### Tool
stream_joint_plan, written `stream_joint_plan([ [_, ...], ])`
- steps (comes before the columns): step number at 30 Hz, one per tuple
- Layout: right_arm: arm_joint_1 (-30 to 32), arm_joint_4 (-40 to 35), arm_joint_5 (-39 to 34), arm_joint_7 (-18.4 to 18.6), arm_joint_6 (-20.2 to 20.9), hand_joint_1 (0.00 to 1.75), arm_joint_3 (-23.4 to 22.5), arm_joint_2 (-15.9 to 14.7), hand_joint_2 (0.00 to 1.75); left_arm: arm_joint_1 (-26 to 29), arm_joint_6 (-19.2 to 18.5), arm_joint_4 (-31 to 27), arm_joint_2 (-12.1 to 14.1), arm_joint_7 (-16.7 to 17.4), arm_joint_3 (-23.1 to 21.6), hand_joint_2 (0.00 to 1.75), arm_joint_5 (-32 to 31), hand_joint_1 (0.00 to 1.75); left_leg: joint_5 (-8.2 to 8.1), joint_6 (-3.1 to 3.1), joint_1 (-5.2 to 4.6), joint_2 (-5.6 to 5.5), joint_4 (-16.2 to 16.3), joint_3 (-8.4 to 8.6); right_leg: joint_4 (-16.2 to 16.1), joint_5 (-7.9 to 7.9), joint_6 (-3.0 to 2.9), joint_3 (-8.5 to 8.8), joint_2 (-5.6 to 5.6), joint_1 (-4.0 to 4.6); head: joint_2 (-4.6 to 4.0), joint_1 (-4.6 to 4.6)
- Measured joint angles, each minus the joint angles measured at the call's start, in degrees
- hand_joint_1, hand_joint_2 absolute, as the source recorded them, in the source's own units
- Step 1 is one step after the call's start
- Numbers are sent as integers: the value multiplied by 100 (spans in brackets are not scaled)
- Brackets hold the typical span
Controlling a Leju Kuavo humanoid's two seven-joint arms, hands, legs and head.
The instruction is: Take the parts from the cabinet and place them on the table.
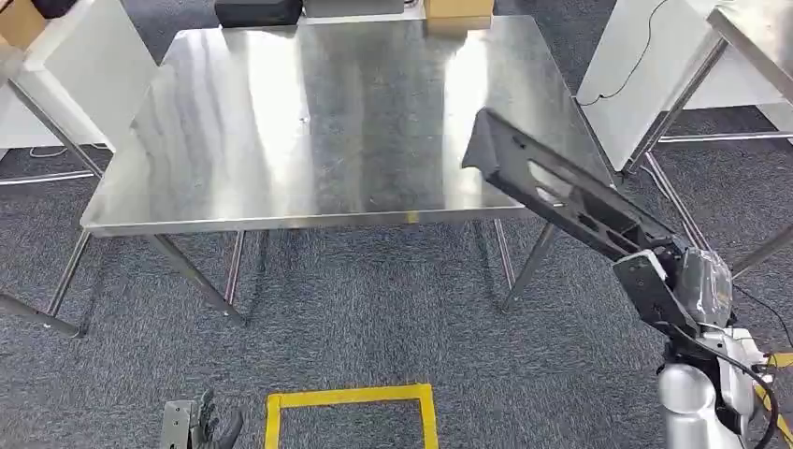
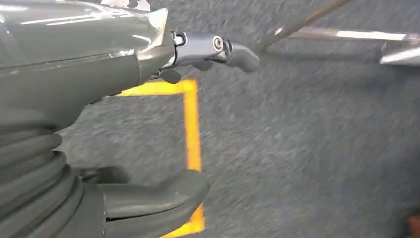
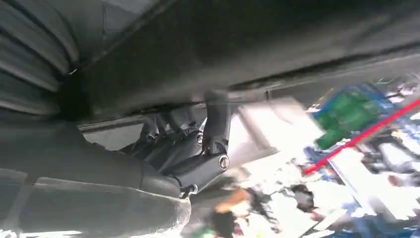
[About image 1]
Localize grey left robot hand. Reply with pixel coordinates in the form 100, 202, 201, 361
184, 390, 246, 449

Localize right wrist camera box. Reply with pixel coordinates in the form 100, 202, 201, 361
613, 251, 701, 339

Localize black case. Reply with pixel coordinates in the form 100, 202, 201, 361
214, 0, 304, 29

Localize black floor cable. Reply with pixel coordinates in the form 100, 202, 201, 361
732, 283, 793, 350

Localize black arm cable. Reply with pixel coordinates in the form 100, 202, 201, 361
656, 322, 782, 449

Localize steel table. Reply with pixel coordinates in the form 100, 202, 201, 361
0, 15, 617, 339
626, 0, 793, 280

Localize yellow floor tape square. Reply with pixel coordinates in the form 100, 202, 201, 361
265, 384, 440, 449
752, 352, 793, 444

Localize thin black cable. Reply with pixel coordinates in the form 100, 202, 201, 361
577, 0, 671, 108

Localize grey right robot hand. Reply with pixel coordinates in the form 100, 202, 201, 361
662, 238, 737, 329

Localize cardboard box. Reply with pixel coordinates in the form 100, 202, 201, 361
0, 0, 49, 51
424, 0, 496, 20

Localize white panel table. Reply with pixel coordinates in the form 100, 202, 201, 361
0, 0, 159, 187
576, 0, 793, 173

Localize black plastic tray part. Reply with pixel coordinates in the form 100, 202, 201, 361
461, 108, 685, 262

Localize grey box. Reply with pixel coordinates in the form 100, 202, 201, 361
303, 0, 405, 19

